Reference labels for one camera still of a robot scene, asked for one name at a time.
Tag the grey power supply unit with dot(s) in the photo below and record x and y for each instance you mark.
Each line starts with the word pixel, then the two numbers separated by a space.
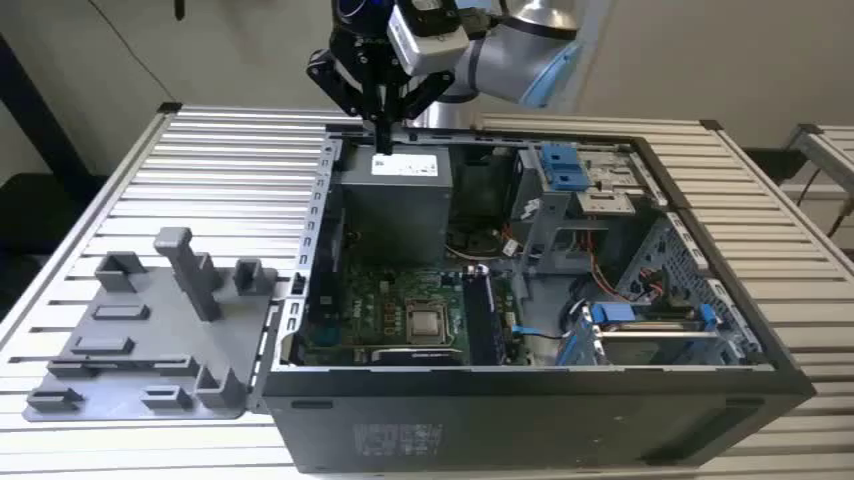
pixel 393 220

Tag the hard disk in blue carrier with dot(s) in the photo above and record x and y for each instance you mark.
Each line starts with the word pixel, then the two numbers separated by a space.
pixel 610 314

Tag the blue drive bay latch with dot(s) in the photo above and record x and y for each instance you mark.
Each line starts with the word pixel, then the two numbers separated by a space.
pixel 560 165

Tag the metal slat side table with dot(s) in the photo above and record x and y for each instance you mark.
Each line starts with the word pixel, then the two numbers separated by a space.
pixel 827 145

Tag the short black rod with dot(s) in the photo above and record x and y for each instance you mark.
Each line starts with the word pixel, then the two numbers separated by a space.
pixel 179 10

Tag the grey metal drive cage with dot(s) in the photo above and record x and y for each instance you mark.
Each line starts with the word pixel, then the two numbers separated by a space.
pixel 553 220

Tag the silver CPU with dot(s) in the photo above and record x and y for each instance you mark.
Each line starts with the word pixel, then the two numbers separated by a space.
pixel 427 325

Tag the black table corner cap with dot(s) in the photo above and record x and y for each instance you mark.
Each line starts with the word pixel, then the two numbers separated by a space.
pixel 711 125
pixel 169 107

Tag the black frame post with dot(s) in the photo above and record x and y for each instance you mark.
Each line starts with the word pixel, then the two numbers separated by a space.
pixel 40 110

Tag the grey parts rack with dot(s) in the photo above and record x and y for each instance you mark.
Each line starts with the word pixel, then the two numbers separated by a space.
pixel 166 320

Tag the black RAM slot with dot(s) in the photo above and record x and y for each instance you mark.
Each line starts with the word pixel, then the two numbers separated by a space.
pixel 476 320

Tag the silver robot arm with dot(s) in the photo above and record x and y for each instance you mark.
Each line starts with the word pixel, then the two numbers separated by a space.
pixel 507 65

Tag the green motherboard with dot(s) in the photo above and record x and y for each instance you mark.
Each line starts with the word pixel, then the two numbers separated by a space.
pixel 373 300

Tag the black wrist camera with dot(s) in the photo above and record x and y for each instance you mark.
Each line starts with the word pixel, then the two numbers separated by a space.
pixel 433 11

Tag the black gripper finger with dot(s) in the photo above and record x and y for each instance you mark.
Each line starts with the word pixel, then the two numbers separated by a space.
pixel 423 100
pixel 340 92

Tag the black cooler fan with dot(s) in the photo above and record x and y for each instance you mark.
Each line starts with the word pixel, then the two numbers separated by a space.
pixel 476 242

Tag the black PC case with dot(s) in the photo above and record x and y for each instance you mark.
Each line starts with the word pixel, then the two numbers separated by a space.
pixel 467 420

